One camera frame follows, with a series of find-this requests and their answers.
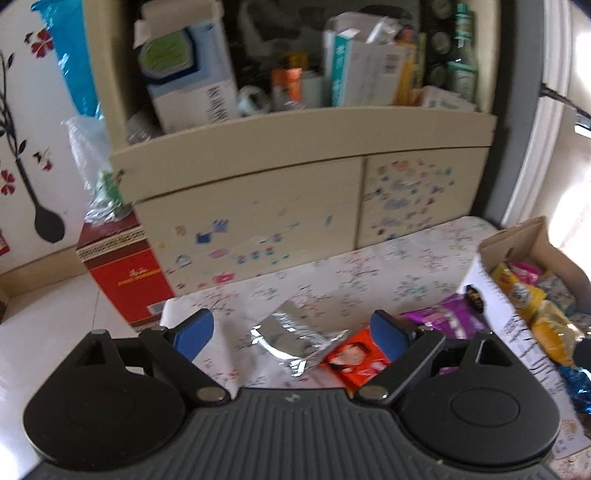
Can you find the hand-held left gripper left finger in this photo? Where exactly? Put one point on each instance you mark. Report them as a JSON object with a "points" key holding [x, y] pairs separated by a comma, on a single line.
{"points": [[194, 334]]}

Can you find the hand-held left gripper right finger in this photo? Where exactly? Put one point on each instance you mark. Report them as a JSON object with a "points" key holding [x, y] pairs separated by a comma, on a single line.
{"points": [[385, 337]]}

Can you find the red snack packet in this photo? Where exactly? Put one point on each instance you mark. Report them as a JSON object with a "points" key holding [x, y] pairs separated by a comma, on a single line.
{"points": [[355, 360]]}

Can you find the purple snack packet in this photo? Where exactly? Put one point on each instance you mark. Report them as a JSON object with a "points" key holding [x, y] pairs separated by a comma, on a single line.
{"points": [[448, 318]]}

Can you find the silver foil snack packet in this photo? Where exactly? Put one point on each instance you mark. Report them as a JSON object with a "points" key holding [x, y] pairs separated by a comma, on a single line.
{"points": [[291, 337]]}

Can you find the white cardboard box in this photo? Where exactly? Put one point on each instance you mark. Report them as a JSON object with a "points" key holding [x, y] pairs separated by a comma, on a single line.
{"points": [[503, 318]]}

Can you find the pink snack packet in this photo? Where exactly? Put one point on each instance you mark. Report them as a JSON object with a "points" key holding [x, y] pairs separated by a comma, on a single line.
{"points": [[524, 272]]}

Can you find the croissant print snack packet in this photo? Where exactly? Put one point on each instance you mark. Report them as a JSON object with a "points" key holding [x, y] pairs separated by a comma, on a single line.
{"points": [[556, 332]]}

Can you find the pale speckled snack packet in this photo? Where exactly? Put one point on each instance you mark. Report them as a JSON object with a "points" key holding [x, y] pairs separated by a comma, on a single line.
{"points": [[558, 290]]}

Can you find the blue foil snack packet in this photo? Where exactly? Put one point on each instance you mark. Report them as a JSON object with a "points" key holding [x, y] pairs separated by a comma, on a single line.
{"points": [[577, 387]]}

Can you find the red cardboard box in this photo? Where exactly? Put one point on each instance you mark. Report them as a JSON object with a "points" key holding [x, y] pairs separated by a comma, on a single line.
{"points": [[124, 281]]}

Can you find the wooden cabinet with stickers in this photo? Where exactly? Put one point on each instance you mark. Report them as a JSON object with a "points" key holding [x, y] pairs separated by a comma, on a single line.
{"points": [[277, 198]]}

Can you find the clear bag of greens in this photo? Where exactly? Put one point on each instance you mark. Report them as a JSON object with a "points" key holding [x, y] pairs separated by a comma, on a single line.
{"points": [[101, 194]]}

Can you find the white and blue carton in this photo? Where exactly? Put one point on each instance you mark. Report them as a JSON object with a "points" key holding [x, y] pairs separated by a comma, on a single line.
{"points": [[194, 92]]}

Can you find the white tape roll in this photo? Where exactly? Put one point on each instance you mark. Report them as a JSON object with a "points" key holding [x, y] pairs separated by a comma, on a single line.
{"points": [[253, 99]]}

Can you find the white small box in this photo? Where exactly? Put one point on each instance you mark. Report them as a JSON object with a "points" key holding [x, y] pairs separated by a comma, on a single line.
{"points": [[448, 99]]}

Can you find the orange small box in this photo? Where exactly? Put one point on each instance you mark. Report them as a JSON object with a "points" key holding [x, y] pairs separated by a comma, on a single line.
{"points": [[286, 87]]}

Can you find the yellow flat box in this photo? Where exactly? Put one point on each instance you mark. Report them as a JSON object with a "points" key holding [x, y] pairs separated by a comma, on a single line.
{"points": [[408, 74]]}

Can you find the white and teal box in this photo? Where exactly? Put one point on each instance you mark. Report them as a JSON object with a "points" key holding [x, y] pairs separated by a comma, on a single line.
{"points": [[364, 69]]}

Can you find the green glass bottle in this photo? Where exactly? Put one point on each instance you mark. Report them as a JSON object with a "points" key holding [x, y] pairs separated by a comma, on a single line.
{"points": [[461, 60]]}

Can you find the blue plastic bag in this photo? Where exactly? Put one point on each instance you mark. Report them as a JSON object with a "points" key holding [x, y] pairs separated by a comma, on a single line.
{"points": [[69, 55]]}

